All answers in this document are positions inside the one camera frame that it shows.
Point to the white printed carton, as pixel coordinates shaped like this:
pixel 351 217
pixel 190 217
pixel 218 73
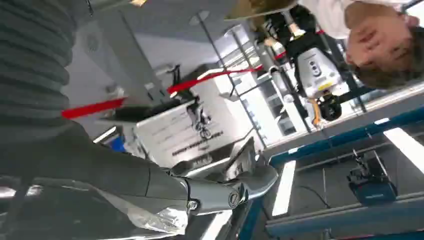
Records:
pixel 175 136

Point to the red barrier ribbon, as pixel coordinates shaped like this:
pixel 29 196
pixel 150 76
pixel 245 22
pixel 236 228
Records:
pixel 92 108

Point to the person in white shirt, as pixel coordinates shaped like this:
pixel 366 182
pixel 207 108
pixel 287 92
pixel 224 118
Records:
pixel 377 43

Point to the background humanoid robot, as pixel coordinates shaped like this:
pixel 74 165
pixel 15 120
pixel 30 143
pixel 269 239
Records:
pixel 318 73

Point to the black ceiling-mounted device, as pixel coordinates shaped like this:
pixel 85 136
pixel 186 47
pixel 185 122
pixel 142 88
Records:
pixel 371 185

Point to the white ceiling light panel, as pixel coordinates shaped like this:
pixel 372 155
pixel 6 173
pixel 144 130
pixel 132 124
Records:
pixel 405 147
pixel 284 188

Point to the grey kiosk stand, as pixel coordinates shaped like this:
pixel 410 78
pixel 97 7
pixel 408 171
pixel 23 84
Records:
pixel 129 59

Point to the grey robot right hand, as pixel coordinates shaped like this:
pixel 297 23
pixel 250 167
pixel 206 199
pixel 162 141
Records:
pixel 99 172

